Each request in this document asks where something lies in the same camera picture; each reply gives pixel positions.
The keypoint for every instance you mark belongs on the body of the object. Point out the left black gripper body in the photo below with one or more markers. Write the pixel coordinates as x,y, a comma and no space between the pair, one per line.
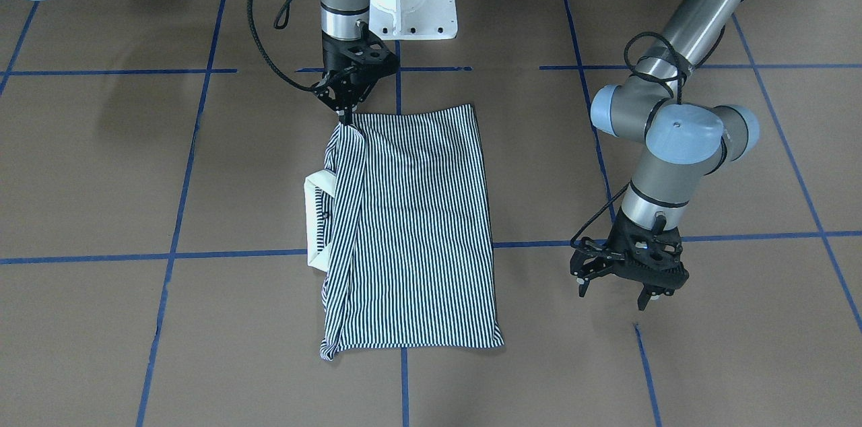
590,264

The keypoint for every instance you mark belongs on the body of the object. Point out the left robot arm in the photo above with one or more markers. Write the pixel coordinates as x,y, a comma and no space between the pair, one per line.
681,143

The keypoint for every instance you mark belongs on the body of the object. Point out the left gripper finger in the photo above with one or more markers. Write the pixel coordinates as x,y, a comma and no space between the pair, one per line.
651,293
584,279

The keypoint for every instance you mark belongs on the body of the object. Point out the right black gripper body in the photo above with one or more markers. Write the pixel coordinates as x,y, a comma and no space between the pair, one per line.
333,56

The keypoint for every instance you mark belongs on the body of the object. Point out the striped polo shirt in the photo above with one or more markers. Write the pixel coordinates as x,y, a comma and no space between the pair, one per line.
398,221

